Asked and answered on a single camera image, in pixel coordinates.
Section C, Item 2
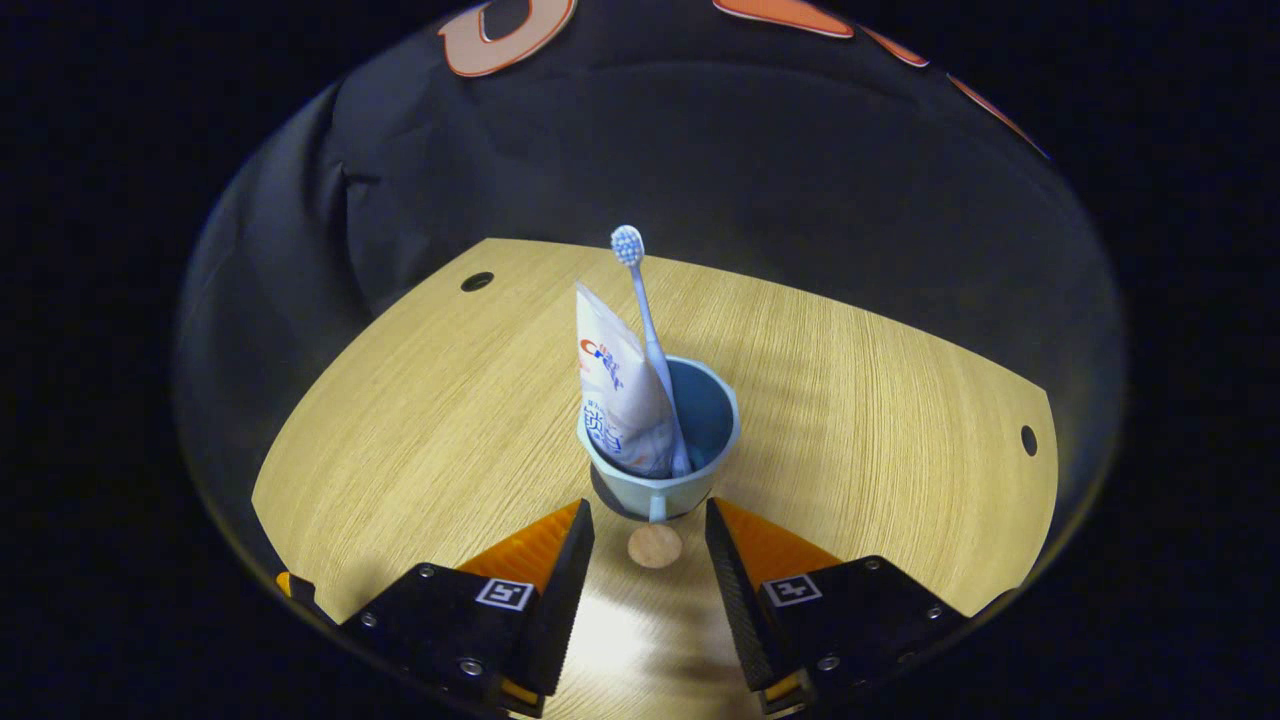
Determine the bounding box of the black backdrop cloth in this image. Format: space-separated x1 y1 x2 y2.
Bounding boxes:
175 0 1126 561

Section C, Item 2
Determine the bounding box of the white toothpaste tube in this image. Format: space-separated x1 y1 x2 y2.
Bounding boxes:
575 282 681 479

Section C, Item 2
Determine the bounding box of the light blue cup wooden handle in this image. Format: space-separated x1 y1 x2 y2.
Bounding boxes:
577 356 741 570

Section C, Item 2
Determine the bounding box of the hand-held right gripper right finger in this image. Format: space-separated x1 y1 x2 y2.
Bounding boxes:
705 497 969 713

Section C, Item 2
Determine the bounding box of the wooden desktop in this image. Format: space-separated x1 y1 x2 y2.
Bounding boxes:
251 237 1059 720

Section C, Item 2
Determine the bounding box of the white toothbrush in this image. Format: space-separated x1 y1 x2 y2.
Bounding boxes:
610 225 693 478

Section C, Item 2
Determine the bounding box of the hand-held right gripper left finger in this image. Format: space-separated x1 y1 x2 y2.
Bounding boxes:
340 498 596 719

